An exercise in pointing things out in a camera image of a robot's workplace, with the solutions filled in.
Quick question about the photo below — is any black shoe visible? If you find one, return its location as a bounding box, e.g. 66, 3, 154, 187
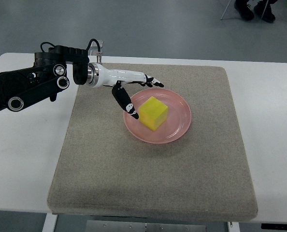
254, 0, 275, 23
234, 0, 254, 21

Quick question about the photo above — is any right black shoe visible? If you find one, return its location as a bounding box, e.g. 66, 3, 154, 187
254, 0, 275, 23

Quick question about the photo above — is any pink plastic plate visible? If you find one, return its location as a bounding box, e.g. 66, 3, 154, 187
123, 88, 191, 144

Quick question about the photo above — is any beige fabric mat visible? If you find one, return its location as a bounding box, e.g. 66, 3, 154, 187
47, 63, 258, 221

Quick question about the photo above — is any metal base plate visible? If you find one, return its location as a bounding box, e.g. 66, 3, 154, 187
85, 220, 207, 232

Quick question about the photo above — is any white table leg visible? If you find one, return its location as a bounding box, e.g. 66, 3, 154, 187
228, 222, 240, 232
42, 214, 57, 232

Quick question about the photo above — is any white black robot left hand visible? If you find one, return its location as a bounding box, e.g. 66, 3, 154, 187
86, 63, 164, 119

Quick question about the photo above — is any clear floor plate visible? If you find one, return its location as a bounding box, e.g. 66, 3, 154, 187
90, 40, 103, 49
89, 50, 103, 56

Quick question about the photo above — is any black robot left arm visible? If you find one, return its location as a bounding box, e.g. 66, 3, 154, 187
0, 39, 100, 112

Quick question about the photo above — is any left black shoe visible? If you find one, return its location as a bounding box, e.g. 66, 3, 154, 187
234, 0, 254, 21

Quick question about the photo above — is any white table leg left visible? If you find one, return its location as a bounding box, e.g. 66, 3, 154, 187
42, 214, 57, 232

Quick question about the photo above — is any clear floor plate lower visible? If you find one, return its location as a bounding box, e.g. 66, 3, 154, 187
89, 50, 103, 56

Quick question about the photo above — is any white table leg right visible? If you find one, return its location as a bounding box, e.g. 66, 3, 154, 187
228, 222, 240, 232

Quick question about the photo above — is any clear floor plate upper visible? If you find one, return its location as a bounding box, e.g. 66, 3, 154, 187
90, 40, 103, 49

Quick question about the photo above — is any yellow foam block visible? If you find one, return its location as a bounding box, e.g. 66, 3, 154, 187
139, 96, 168, 131

